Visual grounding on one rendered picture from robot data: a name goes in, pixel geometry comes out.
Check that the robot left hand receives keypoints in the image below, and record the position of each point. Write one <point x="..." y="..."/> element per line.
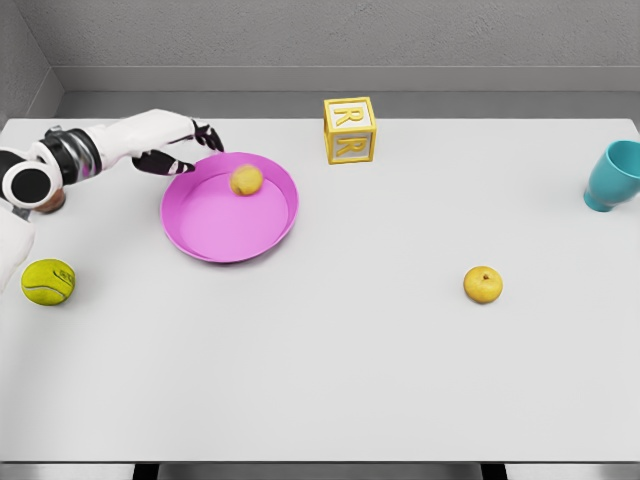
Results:
<point x="161" y="129"/>

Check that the yellow lemon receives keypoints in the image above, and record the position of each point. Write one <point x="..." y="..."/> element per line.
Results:
<point x="246" y="180"/>

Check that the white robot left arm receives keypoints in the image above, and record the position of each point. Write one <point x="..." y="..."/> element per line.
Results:
<point x="60" y="155"/>

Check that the pink plate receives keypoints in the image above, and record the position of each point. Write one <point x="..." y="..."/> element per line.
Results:
<point x="229" y="215"/>

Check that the brown round object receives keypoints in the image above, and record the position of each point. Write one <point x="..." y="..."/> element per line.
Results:
<point x="54" y="202"/>

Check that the yellow letter R block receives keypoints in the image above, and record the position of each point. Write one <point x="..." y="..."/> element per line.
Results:
<point x="349" y="131"/>

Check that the yellow-green tennis ball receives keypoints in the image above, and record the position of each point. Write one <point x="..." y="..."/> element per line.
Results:
<point x="48" y="282"/>

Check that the yellow pear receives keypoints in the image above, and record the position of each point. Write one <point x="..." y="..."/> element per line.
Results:
<point x="483" y="284"/>

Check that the teal cup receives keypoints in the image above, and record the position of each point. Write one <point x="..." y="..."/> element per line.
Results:
<point x="614" y="176"/>

